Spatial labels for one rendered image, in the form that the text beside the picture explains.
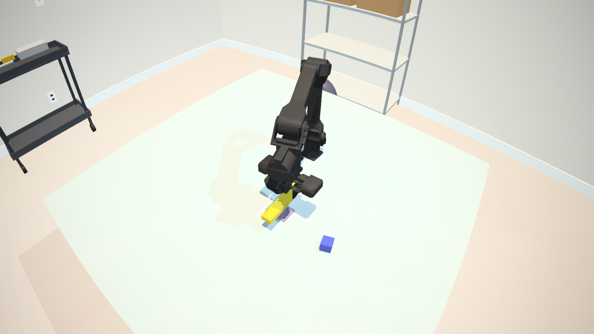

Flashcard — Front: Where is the yellow bar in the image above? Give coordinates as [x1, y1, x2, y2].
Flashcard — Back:
[261, 189, 293, 224]

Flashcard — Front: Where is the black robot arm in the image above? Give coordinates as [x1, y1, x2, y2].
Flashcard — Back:
[264, 57, 332, 194]

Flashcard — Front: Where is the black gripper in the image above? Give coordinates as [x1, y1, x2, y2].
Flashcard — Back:
[258, 154, 323, 199]

